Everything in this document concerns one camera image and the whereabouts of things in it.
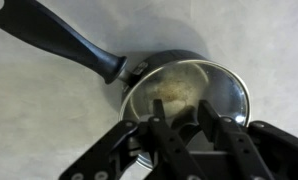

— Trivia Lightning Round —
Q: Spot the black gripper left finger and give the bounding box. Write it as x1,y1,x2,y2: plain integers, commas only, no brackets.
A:
58,98,207,180

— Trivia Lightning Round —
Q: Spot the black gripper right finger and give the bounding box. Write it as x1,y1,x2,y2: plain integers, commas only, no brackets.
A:
197,99,298,180

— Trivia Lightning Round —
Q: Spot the black-handled steel saucepan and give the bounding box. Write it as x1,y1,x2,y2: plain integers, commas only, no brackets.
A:
0,0,211,134

